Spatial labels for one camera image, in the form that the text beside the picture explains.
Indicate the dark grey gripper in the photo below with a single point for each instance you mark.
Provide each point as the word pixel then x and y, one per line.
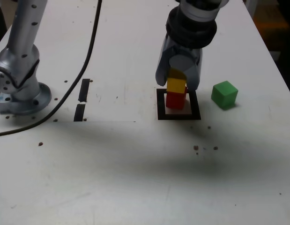
pixel 189 53

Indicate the yellow cube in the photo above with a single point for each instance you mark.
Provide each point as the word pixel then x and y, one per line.
pixel 175 85

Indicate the black tape strip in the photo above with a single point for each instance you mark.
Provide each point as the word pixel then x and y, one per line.
pixel 84 89

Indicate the black tape square outline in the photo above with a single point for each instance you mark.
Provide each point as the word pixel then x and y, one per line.
pixel 160 105

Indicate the red cube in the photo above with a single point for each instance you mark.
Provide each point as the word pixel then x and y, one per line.
pixel 174 102

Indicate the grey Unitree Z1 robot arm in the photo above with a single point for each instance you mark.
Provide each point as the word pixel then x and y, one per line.
pixel 23 35

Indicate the green cube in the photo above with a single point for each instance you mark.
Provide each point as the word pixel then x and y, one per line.
pixel 223 96

